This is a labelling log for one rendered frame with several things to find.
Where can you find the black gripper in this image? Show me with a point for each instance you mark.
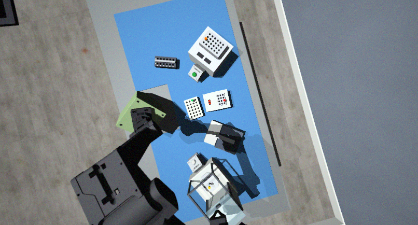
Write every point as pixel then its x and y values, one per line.
pixel 217 220

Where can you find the blue bench mat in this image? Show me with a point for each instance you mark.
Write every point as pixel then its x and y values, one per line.
pixel 170 29

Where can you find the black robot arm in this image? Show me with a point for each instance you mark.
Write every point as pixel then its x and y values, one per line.
pixel 140 201

